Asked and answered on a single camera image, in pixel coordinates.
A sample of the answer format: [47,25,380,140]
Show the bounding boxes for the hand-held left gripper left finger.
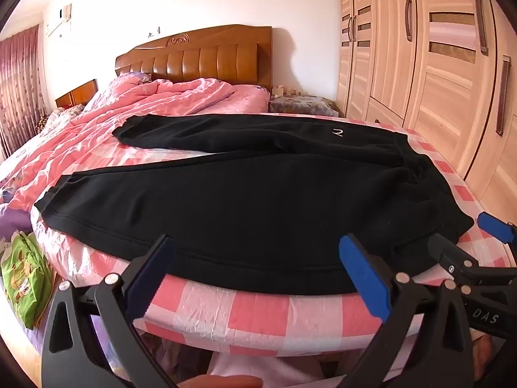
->
[42,234,177,388]

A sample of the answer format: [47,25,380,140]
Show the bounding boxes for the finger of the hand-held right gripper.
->
[477,211,517,252]
[426,232,485,280]

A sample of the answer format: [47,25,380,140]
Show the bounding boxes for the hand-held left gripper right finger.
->
[338,233,474,388]

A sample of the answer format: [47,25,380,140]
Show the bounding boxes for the black pants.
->
[34,114,476,296]

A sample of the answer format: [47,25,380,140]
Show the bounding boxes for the person's left hand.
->
[177,375,264,388]

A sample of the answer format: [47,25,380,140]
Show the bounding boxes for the bed with pink checked sheet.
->
[30,112,517,357]

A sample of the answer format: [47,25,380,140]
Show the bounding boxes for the green printed bag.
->
[0,230,54,330]

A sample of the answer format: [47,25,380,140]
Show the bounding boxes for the pink quilt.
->
[0,70,271,211]

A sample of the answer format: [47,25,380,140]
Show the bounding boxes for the light wooden wardrobe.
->
[336,0,517,227]

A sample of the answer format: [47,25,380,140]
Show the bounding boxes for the nightstand with floral cloth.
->
[268,92,341,118]

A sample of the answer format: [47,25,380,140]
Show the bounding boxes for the small wooden headboard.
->
[55,79,99,109]

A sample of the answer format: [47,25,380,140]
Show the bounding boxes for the purple patterned curtain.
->
[0,24,46,163]

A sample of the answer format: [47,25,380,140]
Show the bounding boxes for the white air conditioner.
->
[45,3,74,39]

